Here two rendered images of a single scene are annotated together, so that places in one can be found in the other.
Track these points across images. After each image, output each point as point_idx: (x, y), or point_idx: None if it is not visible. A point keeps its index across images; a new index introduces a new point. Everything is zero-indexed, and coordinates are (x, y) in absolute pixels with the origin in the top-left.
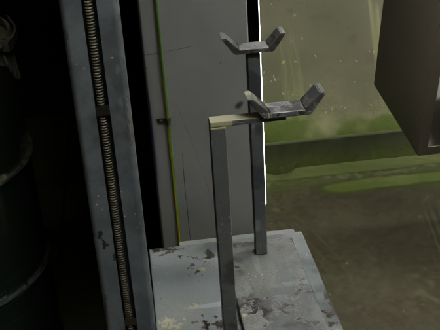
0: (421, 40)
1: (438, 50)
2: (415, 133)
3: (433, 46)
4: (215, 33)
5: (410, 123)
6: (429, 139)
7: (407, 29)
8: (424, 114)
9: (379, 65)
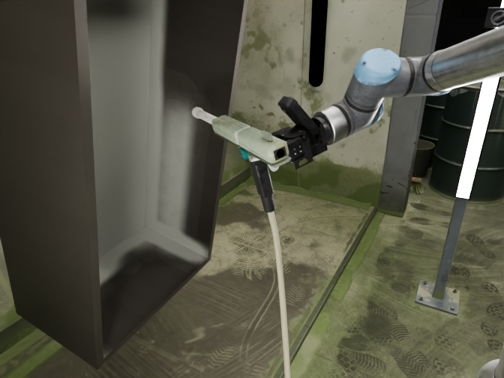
0: (70, 283)
1: (95, 290)
2: (88, 354)
3: (88, 289)
4: None
5: (78, 346)
6: (103, 352)
7: (46, 273)
8: (95, 340)
9: (18, 299)
